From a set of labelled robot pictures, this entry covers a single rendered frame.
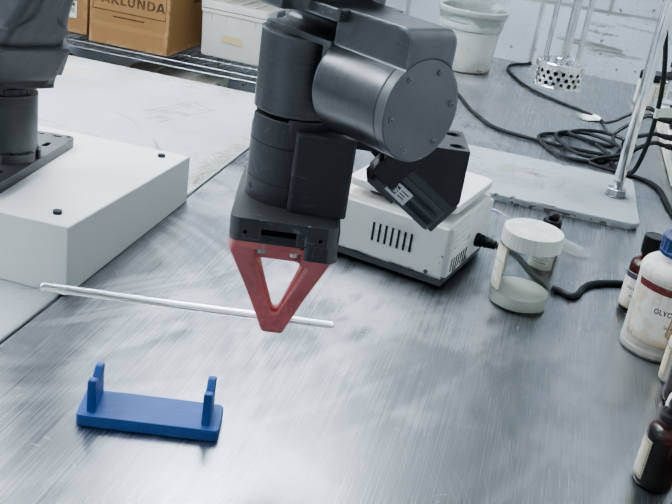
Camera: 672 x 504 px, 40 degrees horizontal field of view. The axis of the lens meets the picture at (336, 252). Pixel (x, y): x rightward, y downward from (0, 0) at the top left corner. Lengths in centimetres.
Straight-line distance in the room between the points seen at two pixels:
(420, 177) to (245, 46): 264
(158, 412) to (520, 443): 27
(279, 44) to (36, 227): 36
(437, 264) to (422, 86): 45
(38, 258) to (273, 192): 33
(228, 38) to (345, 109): 271
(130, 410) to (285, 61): 28
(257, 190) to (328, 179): 5
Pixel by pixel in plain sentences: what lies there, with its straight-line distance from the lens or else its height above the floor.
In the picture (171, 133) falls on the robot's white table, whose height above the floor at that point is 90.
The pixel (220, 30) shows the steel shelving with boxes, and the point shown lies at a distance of 322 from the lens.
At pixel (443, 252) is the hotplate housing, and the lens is 92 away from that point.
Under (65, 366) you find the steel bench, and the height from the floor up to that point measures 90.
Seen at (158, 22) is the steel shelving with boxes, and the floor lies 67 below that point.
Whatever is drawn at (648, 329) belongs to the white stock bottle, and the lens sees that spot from 89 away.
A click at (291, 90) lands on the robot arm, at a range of 54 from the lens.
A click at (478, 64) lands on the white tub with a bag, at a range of 194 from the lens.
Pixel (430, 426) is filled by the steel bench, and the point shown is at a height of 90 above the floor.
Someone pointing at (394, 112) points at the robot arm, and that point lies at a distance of 49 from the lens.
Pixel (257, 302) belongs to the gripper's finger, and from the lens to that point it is 61.
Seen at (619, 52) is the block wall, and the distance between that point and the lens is 332.
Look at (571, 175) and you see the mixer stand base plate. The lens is 136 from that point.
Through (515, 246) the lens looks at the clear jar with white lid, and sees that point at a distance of 90.
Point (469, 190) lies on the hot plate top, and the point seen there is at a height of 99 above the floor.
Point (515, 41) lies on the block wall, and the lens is 332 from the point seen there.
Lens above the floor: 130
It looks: 24 degrees down
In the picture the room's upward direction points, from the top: 9 degrees clockwise
